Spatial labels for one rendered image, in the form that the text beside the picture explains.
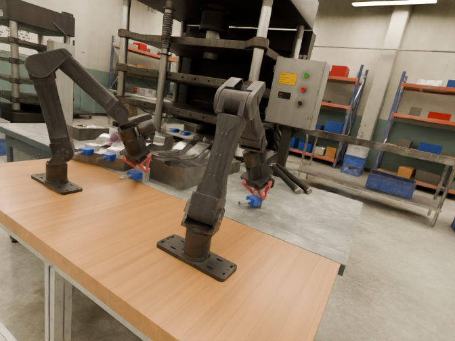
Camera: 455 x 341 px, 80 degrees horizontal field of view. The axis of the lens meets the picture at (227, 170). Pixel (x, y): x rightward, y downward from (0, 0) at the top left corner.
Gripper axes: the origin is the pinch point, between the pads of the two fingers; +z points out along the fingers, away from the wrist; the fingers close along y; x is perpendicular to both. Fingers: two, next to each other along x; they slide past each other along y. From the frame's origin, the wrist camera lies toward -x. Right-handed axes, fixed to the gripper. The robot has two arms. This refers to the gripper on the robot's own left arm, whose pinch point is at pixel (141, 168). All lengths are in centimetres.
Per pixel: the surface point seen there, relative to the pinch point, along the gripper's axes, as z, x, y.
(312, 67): -6, -108, -37
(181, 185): 4.7, -2.5, -17.0
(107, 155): -2.9, 1.6, 16.4
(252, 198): 5.5, -8.6, -45.1
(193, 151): 9.9, -28.8, -4.2
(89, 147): -3.1, 0.9, 28.5
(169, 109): 29, -85, 60
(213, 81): 6, -96, 25
